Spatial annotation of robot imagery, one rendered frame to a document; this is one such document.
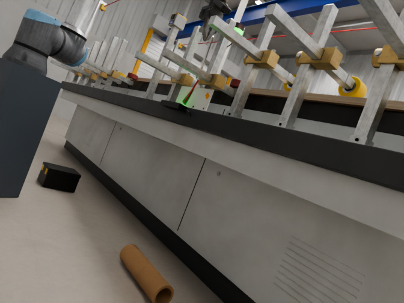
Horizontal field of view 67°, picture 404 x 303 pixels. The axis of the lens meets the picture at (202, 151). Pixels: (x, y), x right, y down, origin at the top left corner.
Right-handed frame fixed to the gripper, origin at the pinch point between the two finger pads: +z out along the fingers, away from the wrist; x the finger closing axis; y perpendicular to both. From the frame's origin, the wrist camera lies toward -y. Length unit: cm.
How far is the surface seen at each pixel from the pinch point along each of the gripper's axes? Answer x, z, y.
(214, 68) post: -7.4, 10.8, -3.6
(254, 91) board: -26.2, 12.5, -13.1
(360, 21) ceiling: -590, -391, 327
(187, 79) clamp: -7.2, 16.6, 14.1
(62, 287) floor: 32, 101, -28
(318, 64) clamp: -7, 9, -56
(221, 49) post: -7.2, 1.7, -3.6
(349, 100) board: -26, 12, -59
